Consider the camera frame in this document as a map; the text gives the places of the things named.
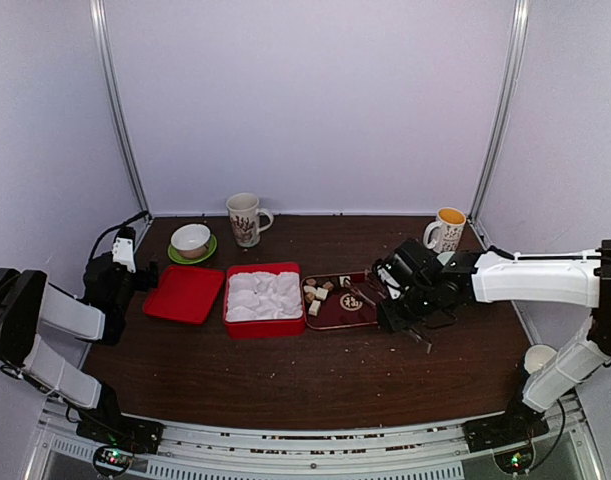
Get white ceramic bowl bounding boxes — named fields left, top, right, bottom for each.
left=171, top=224, right=211, bottom=259

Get red tin box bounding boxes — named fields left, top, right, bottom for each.
left=222, top=262, right=305, bottom=339

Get white paper liners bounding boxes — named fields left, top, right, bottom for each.
left=225, top=272, right=303, bottom=323

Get dark red lacquer tray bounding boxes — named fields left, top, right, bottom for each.
left=301, top=270, right=380, bottom=331

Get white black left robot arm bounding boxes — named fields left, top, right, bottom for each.
left=0, top=253, right=163, bottom=453

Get white paper cup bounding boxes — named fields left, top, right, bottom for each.
left=523, top=344, right=557, bottom=375

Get flower pattern mug yellow inside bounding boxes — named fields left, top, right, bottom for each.
left=422, top=207, right=467, bottom=253

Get aluminium left corner post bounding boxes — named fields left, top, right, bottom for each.
left=90, top=0, right=150, bottom=212

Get green saucer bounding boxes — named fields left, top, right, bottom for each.
left=167, top=234, right=218, bottom=265

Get red tin lid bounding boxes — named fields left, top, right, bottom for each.
left=142, top=265, right=225, bottom=325

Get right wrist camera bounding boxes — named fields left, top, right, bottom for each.
left=371, top=259, right=401, bottom=300

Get aluminium front rail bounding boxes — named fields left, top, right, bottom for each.
left=21, top=394, right=607, bottom=479

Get aluminium right corner post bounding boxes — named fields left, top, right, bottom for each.
left=469, top=0, right=530, bottom=225

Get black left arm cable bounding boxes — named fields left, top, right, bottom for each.
left=87, top=210, right=152, bottom=261

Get metal serving tongs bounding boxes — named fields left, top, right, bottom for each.
left=345, top=270, right=433, bottom=354

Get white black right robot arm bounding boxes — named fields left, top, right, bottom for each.
left=373, top=240, right=611, bottom=452

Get aluminium corner post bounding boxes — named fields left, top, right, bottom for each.
left=469, top=0, right=530, bottom=225
left=90, top=0, right=150, bottom=212

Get tall coral pattern mug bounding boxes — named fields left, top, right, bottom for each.
left=226, top=193, right=274, bottom=248

